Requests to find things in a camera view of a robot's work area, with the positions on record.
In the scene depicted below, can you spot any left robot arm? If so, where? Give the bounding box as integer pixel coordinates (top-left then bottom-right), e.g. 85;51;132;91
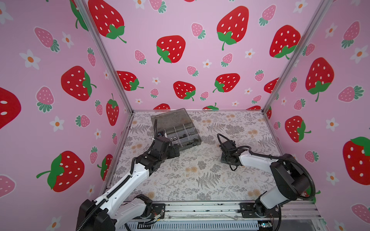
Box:
76;131;178;231

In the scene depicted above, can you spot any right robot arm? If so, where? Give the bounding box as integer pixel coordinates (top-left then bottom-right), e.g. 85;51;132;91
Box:
217;133;315;218

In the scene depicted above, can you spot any clear plastic organizer box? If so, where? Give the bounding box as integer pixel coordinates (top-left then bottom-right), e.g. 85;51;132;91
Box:
151;108;202;152

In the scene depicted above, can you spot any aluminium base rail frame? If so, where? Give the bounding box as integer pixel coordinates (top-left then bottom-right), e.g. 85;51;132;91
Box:
79;200;321;231

